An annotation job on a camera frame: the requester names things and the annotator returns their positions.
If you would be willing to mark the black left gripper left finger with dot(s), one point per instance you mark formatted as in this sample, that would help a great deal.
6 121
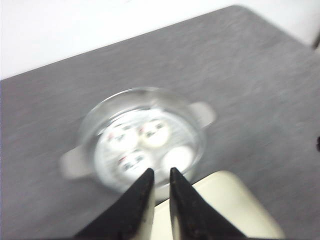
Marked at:
130 217

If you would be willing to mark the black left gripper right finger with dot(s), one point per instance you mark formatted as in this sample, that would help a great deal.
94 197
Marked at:
192 218

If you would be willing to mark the panda bun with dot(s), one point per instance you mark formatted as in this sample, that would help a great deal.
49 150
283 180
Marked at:
133 163
154 133
180 157
121 137

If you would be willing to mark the cream rectangular plastic tray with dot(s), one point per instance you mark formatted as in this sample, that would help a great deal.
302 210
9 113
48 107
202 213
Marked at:
229 196

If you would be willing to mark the stainless steel steamer pot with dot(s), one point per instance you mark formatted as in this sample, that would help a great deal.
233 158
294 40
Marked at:
79 162

